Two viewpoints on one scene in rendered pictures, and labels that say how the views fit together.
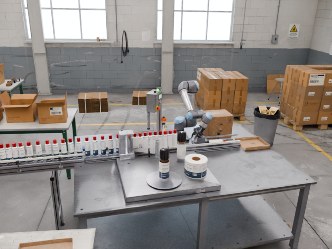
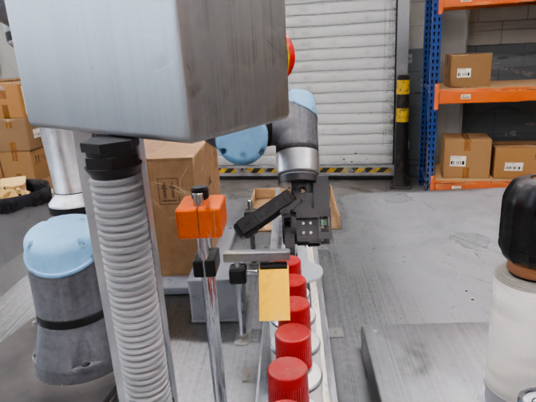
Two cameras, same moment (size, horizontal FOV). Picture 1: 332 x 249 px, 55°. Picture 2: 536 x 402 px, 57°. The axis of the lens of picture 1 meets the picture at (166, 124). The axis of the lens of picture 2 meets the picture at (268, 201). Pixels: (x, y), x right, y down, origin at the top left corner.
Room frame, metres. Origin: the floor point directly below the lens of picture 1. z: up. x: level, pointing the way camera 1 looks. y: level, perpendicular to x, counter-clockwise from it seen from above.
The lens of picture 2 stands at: (2.87, 0.43, 1.34)
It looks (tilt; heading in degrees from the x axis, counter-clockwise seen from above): 18 degrees down; 288
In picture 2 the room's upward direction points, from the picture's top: 3 degrees counter-clockwise
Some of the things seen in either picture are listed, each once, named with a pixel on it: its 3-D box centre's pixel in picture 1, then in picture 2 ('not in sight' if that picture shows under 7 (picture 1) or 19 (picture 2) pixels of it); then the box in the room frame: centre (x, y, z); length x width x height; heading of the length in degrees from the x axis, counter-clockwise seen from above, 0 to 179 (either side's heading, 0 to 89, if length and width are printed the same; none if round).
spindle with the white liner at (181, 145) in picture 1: (181, 146); (530, 301); (2.75, -0.15, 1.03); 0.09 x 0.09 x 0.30
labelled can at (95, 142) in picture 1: (95, 145); not in sight; (2.81, 0.68, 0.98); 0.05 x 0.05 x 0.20
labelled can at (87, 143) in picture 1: (87, 146); not in sight; (2.79, 0.76, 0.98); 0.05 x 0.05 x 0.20
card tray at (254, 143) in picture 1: (252, 143); (293, 206); (3.26, -0.97, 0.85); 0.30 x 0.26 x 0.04; 105
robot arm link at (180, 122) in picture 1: (180, 122); (69, 262); (3.41, -0.16, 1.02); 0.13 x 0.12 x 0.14; 112
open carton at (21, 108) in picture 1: (21, 105); not in sight; (4.05, 1.93, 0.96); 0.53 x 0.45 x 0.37; 8
